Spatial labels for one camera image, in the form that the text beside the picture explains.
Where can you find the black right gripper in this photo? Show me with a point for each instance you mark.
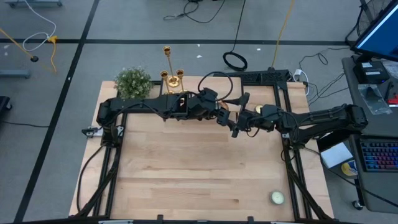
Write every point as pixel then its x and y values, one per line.
pixel 255 121

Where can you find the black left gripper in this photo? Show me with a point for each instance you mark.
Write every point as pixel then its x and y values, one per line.
pixel 202 110

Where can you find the tall brass candlestick holder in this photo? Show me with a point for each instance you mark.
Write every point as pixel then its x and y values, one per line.
pixel 173 81

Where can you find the short brass candlestick holder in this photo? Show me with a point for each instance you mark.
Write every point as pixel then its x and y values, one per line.
pixel 164 74
pixel 180 72

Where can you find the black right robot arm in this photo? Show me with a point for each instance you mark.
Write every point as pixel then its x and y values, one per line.
pixel 326 118

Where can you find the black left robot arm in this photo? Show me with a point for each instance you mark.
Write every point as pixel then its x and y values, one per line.
pixel 136 104

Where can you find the wooden riser shelf black legs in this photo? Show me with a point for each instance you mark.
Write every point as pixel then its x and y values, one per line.
pixel 214 84

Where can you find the white power strip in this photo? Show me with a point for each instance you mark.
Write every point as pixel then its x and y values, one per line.
pixel 298 74

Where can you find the potted green white-flowered plant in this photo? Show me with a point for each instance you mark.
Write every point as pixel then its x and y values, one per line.
pixel 133 81

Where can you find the white box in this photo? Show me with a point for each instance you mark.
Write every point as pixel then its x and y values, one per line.
pixel 335 155

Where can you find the clear plastic bag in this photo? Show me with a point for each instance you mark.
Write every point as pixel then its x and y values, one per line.
pixel 373 99

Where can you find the small black computer box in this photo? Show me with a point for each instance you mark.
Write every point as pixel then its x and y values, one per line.
pixel 370 73

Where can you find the backlit rainbow keyboard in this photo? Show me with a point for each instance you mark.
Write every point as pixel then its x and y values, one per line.
pixel 381 157

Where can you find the black floor fan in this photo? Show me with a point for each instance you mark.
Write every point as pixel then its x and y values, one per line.
pixel 368 15

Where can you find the computer monitor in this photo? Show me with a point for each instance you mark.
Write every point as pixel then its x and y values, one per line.
pixel 382 34

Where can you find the grey desk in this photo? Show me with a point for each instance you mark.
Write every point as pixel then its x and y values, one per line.
pixel 382 193

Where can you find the yellow pole black base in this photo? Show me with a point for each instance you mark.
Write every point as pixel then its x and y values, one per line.
pixel 34 58

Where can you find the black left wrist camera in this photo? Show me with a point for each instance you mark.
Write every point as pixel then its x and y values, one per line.
pixel 206 95

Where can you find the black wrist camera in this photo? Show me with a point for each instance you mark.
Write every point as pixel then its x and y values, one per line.
pixel 206 95
pixel 271 111

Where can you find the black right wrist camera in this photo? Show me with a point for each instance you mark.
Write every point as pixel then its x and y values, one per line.
pixel 271 111

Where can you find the black aluminium table frame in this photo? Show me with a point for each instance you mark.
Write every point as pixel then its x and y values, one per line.
pixel 109 199

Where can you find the silver aluminium bracket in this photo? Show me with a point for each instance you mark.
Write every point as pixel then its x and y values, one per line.
pixel 116 222

